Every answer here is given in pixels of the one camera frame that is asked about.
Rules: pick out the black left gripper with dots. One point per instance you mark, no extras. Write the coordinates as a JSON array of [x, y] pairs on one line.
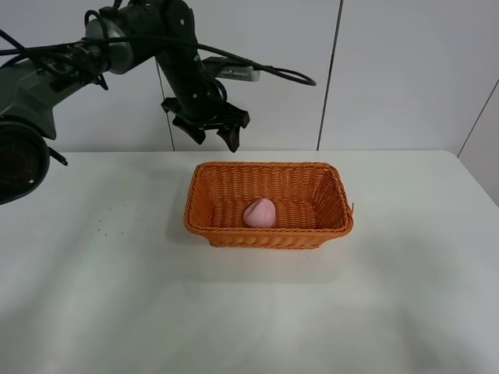
[[198, 100]]

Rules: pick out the pink peach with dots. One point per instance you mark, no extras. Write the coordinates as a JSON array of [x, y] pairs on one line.
[[260, 214]]

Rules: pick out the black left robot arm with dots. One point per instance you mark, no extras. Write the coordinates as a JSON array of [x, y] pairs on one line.
[[117, 39]]

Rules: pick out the orange woven basket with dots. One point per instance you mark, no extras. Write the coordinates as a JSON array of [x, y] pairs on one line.
[[310, 201]]

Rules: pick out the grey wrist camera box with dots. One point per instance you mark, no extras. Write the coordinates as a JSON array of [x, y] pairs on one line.
[[226, 68]]

